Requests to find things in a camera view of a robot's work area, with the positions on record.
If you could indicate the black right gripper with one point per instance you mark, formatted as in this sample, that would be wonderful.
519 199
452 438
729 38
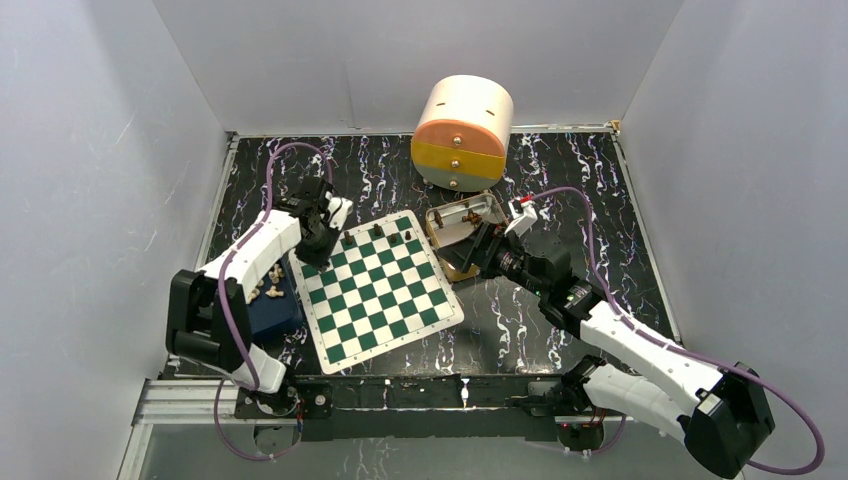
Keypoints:
477 249

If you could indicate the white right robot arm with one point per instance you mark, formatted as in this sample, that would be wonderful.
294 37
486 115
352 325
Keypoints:
720 416

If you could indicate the blue tin tray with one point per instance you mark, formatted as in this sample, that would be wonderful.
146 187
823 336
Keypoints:
272 319

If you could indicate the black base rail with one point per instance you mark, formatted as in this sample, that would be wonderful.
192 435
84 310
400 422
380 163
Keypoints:
536 408

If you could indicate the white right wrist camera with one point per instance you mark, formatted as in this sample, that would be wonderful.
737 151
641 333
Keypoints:
524 216

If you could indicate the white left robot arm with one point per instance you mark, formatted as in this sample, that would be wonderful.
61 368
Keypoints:
208 318

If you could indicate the green white chess board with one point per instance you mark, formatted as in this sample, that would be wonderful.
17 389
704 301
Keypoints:
375 297

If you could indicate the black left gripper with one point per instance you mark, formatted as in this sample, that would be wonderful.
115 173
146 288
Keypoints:
320 259

